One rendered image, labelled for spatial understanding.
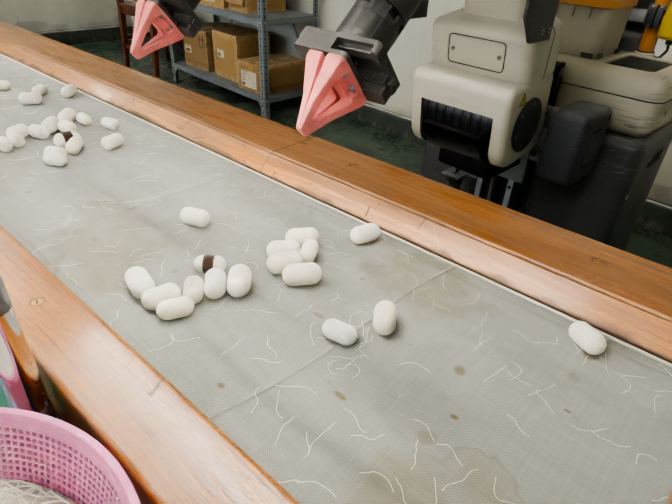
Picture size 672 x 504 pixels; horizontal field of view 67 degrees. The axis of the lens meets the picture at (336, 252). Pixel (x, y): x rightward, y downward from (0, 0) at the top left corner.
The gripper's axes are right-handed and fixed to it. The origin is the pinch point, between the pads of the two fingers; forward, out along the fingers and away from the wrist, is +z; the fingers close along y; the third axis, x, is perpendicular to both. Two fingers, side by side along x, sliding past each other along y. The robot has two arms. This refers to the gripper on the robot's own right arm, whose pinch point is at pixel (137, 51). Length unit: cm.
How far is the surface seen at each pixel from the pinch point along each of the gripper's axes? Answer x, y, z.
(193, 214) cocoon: -1.1, 31.9, 17.0
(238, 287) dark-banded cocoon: -4, 46, 21
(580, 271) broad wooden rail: 11, 67, 2
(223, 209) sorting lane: 3.4, 30.6, 14.4
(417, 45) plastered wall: 155, -79, -130
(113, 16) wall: 180, -422, -118
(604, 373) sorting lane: 7, 73, 11
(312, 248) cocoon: 2.1, 45.7, 13.7
